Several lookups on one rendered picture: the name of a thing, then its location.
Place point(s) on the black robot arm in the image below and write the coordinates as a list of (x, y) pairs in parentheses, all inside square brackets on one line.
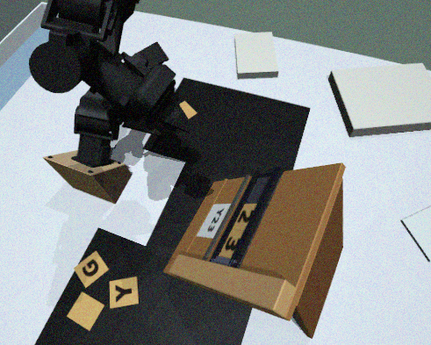
[(74, 49)]

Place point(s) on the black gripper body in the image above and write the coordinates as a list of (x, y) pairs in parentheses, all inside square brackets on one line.
[(126, 90)]

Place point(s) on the white paper ticket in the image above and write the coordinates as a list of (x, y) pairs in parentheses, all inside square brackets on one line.
[(213, 221)]

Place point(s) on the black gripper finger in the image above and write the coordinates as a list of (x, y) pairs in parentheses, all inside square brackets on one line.
[(169, 112), (144, 124)]

